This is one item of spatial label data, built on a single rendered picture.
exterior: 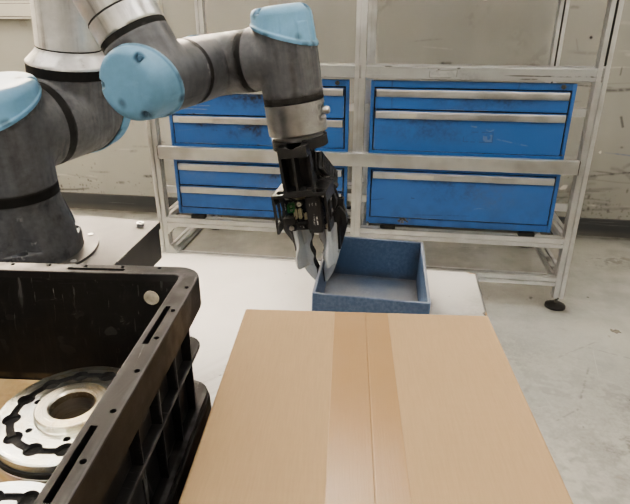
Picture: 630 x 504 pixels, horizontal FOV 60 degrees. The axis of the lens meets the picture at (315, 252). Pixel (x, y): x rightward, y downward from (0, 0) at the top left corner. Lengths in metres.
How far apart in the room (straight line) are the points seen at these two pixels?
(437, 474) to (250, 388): 0.14
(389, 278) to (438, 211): 1.35
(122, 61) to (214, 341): 0.38
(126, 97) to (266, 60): 0.17
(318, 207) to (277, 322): 0.24
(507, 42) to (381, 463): 2.75
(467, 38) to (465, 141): 0.91
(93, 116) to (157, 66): 0.28
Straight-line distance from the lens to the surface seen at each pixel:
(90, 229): 0.89
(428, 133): 2.15
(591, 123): 2.21
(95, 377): 0.45
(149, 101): 0.59
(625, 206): 3.33
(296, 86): 0.67
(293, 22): 0.67
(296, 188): 0.68
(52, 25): 0.84
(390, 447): 0.37
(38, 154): 0.78
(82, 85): 0.84
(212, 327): 0.80
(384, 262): 0.89
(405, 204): 2.21
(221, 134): 2.26
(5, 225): 0.78
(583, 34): 3.07
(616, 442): 1.84
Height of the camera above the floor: 1.11
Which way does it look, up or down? 24 degrees down
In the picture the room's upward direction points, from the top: straight up
